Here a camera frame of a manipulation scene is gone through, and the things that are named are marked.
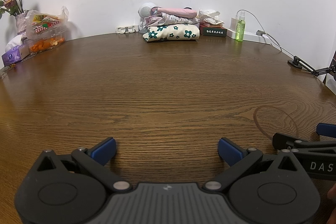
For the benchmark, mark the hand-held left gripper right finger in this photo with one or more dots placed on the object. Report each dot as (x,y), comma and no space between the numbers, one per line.
(229,151)

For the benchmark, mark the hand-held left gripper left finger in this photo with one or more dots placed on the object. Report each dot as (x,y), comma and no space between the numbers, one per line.
(105,150)

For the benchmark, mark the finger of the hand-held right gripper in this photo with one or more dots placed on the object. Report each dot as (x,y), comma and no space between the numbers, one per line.
(284,141)
(327,130)

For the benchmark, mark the person's right hand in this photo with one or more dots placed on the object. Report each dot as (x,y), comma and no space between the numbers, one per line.
(332,193)

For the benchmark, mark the white power strip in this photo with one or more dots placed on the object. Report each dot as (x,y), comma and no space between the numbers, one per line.
(253,37)

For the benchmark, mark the green spray bottle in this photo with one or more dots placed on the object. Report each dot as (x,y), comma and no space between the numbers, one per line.
(239,29)

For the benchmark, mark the black box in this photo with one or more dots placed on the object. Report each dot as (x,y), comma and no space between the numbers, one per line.
(212,31)

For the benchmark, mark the clear container of oranges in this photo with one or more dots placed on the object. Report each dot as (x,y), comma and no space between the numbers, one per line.
(42,46)

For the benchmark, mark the white charger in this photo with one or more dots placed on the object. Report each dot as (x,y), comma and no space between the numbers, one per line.
(234,23)

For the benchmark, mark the purple tissue pack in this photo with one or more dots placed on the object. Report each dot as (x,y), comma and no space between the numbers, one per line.
(13,56)

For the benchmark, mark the folded cream floral cloth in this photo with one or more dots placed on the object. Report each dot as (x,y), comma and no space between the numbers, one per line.
(173,33)

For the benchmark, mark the crumpled white tissues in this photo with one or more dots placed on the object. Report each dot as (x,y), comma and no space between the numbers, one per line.
(210,18)

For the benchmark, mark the plastic bag of snacks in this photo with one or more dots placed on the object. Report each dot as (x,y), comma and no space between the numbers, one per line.
(44,22)

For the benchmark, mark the folded pink patterned cloth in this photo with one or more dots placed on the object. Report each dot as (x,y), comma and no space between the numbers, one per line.
(170,20)

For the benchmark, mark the glass vase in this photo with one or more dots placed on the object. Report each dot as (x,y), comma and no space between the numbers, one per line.
(20,25)

